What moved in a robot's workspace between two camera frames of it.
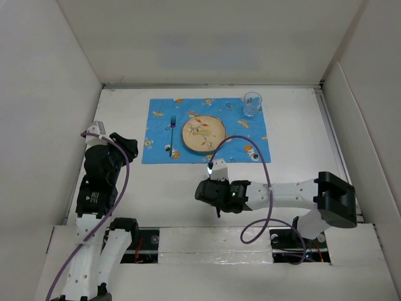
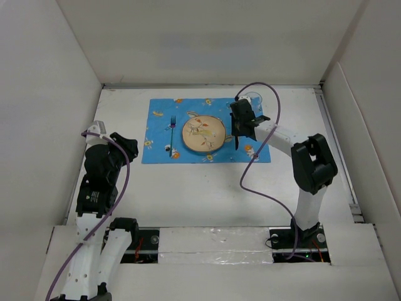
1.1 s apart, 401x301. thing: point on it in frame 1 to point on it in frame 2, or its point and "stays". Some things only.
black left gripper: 129,145 stays
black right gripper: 217,182 to 234,130
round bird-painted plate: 203,133 stays
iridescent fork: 173,123 stays
